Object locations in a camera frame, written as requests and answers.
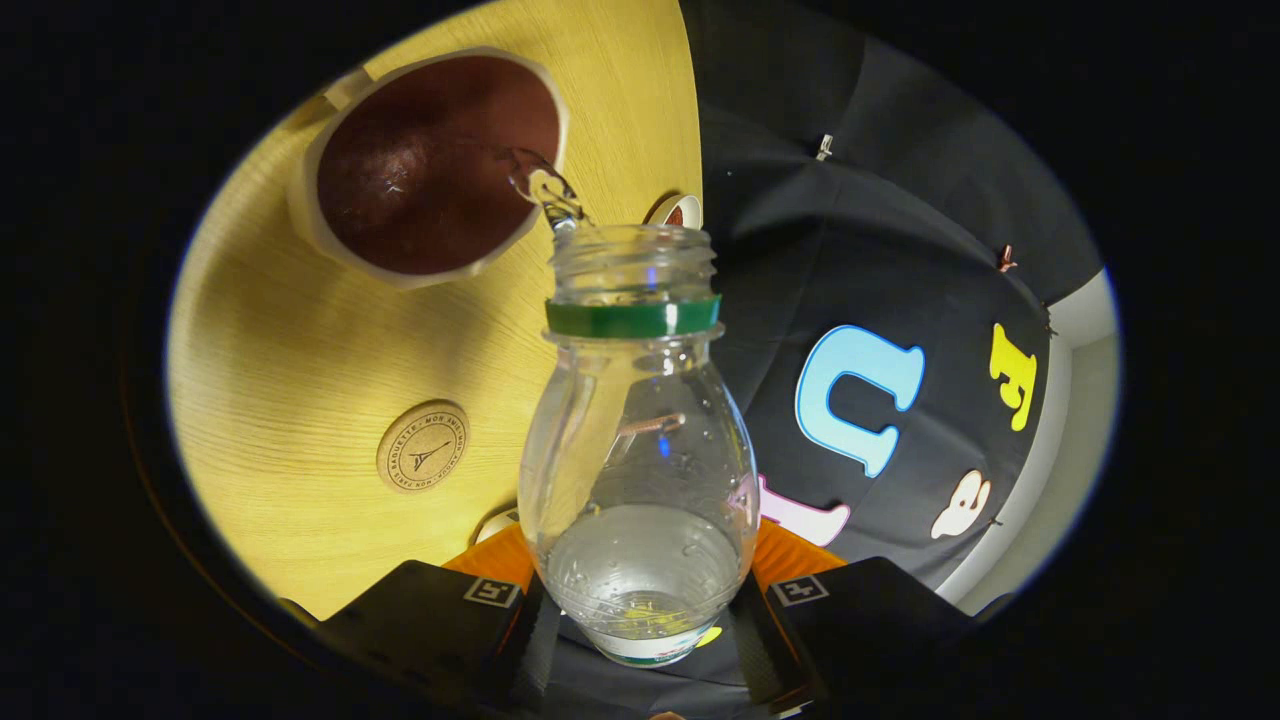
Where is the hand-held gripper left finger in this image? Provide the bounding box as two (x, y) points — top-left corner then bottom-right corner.
(315, 523), (561, 716)

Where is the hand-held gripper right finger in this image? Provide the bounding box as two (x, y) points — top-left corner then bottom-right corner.
(728, 518), (976, 716)

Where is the round cork coaster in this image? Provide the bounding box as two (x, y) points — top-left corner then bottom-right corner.
(376, 400), (470, 494)

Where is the clear plastic juice bottle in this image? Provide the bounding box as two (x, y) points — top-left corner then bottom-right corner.
(518, 222), (761, 669)

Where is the beige cup with handle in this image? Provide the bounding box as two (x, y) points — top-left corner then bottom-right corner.
(288, 46), (571, 291)

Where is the wooden table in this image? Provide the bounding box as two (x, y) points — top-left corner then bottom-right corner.
(165, 0), (704, 621)

